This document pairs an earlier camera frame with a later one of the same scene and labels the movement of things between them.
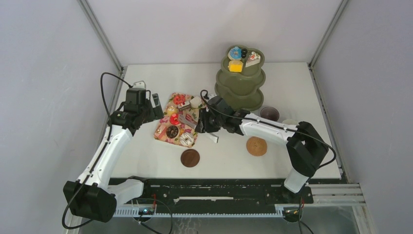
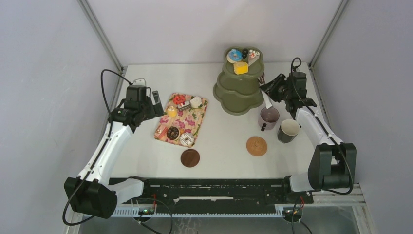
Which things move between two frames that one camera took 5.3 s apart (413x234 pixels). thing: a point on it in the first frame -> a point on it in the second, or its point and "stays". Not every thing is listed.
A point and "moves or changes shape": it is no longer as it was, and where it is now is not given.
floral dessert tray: [178, 125] stays
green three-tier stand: [238, 81] stays
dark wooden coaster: [190, 158] stays
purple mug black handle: [270, 113] stays
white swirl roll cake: [195, 102] stays
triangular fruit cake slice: [254, 58] moves or changes shape
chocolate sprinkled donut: [172, 131] stays
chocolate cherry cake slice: [184, 106] stays
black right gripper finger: [200, 127] -> [270, 87]
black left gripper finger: [156, 99] stays
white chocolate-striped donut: [186, 139] stays
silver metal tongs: [210, 136] -> [262, 81]
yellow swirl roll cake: [235, 66] moves or changes shape
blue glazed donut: [235, 53] moves or changes shape
